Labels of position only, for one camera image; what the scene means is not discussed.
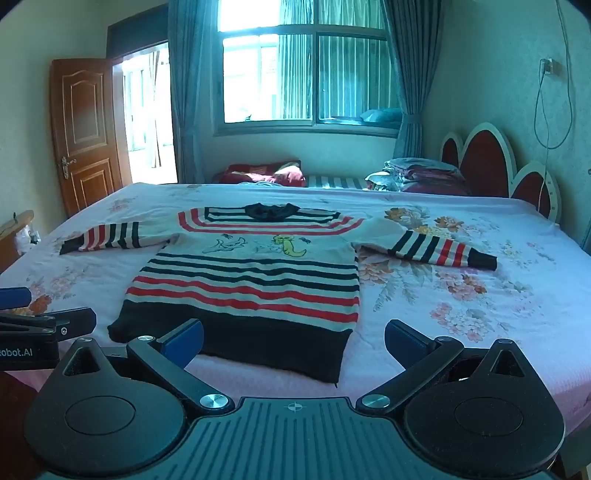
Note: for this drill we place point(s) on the dark red pillow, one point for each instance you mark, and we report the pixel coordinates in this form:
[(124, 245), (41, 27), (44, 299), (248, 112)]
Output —
[(258, 174)]

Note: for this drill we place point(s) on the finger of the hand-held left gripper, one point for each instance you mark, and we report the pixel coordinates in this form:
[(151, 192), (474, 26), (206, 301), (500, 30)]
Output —
[(69, 321), (14, 299)]

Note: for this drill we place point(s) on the wall socket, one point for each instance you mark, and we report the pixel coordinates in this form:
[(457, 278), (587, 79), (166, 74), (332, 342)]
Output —
[(550, 67)]

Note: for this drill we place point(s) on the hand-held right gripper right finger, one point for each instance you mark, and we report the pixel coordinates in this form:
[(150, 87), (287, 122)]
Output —
[(406, 341)]

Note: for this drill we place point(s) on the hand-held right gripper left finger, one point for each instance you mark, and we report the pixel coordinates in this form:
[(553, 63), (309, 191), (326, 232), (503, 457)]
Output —
[(182, 344)]

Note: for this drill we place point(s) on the striped knit sweater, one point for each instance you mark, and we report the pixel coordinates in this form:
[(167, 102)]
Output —
[(249, 286)]

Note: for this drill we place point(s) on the brown wooden door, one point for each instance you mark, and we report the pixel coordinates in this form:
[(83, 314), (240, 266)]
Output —
[(85, 138)]

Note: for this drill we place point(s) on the striped mattress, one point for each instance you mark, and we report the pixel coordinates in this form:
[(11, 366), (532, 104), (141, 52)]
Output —
[(334, 181)]

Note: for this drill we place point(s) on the blue curtain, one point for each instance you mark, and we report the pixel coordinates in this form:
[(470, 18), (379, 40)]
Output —
[(189, 92), (411, 69)]

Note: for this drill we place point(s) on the wooden furniture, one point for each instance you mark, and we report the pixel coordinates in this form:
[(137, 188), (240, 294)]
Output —
[(14, 221)]

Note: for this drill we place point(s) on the window with grey frame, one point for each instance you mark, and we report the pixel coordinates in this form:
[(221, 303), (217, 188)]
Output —
[(295, 78)]

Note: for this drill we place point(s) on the blue cushion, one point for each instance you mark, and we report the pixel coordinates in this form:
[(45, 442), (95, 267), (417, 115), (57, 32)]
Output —
[(381, 115)]

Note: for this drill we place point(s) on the shiny floral pillow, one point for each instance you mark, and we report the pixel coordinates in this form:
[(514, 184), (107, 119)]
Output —
[(383, 180)]

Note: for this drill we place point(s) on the bed with floral sheet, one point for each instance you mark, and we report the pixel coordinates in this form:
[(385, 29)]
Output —
[(461, 323)]

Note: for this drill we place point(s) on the red and white headboard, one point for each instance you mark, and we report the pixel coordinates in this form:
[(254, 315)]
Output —
[(485, 161)]

